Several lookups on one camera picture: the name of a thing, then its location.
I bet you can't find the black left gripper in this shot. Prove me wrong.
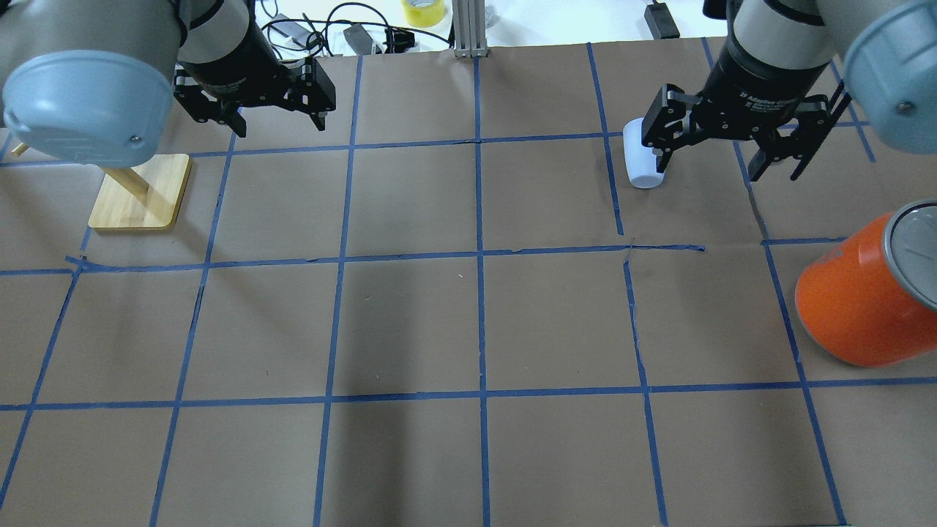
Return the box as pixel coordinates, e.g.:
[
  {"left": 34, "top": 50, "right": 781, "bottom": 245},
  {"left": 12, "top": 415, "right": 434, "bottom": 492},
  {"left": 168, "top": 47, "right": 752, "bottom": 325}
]
[{"left": 173, "top": 29, "right": 337, "bottom": 139}]

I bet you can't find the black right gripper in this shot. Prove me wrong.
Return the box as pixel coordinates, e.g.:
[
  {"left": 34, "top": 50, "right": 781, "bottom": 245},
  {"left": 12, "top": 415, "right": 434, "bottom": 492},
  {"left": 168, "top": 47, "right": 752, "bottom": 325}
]
[{"left": 642, "top": 37, "right": 853, "bottom": 182}]

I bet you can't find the light blue paper cup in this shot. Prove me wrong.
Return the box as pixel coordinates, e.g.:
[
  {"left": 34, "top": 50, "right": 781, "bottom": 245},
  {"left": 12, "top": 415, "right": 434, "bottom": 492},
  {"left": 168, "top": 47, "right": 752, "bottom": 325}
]
[{"left": 623, "top": 118, "right": 665, "bottom": 190}]

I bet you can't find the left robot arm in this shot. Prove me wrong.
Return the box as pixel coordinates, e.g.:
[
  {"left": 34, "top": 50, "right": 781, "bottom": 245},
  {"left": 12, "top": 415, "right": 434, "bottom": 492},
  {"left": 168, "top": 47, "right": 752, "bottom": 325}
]
[{"left": 2, "top": 1, "right": 337, "bottom": 168}]

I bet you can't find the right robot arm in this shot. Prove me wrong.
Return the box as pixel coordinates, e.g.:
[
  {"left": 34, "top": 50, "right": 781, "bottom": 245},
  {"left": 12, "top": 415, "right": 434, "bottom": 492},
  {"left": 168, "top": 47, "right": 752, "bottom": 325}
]
[{"left": 623, "top": 1, "right": 936, "bottom": 189}]

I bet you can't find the black power adapter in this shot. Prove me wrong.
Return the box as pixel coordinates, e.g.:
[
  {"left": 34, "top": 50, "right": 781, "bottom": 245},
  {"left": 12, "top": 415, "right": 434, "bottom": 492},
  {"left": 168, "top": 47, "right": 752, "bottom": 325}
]
[{"left": 643, "top": 1, "right": 682, "bottom": 40}]

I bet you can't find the wooden mug tree stand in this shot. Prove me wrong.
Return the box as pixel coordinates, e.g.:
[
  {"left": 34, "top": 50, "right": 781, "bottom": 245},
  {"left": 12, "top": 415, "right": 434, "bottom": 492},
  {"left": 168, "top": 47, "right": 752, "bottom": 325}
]
[{"left": 10, "top": 142, "right": 193, "bottom": 232}]

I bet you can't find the yellow tape roll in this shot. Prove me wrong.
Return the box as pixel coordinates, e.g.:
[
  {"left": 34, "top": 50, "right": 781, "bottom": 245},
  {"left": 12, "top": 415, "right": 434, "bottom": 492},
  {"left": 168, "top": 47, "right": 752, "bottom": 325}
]
[{"left": 401, "top": 0, "right": 447, "bottom": 28}]

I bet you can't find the orange can with grey lid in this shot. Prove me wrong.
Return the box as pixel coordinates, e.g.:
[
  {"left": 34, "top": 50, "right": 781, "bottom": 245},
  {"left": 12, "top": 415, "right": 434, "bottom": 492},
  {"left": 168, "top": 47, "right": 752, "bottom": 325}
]
[{"left": 794, "top": 199, "right": 936, "bottom": 367}]

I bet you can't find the aluminium frame post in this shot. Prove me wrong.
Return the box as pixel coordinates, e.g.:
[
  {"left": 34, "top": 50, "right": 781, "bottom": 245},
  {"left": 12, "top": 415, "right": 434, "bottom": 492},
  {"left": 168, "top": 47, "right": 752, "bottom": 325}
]
[{"left": 452, "top": 0, "right": 489, "bottom": 58}]

